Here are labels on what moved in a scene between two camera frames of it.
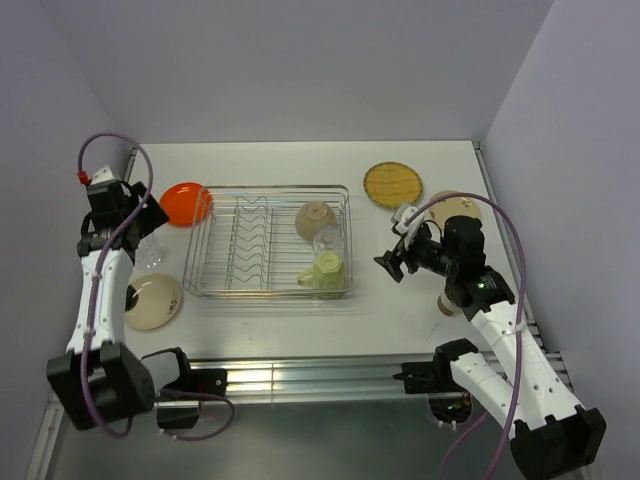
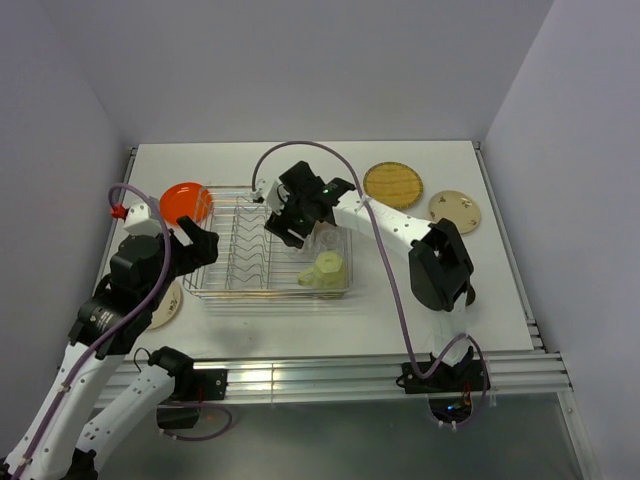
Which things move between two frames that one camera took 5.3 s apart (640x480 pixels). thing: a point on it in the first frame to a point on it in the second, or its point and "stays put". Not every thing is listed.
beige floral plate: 453,206 stays put
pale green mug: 327,273 stays put
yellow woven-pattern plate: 391,184 stays put
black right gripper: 392,265 to 280,225
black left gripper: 153,217 to 203,250
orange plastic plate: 185,204 stays put
